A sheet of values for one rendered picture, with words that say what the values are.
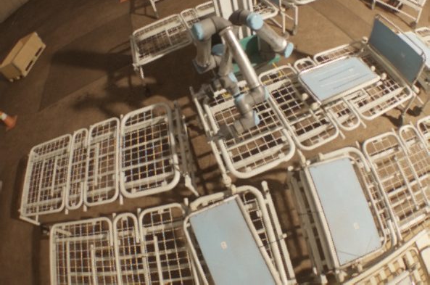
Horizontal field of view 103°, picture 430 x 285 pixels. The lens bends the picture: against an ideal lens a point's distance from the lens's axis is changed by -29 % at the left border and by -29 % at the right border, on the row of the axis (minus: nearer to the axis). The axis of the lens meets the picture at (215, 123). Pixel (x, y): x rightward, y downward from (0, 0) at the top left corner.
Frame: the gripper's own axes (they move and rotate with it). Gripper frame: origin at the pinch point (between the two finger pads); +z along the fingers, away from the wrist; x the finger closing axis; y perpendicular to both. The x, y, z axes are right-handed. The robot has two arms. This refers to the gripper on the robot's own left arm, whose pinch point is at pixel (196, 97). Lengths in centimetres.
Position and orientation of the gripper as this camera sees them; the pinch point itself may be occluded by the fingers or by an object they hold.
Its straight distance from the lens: 184.4
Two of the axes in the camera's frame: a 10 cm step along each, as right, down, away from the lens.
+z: -8.8, 4.5, 1.2
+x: 3.5, 4.8, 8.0
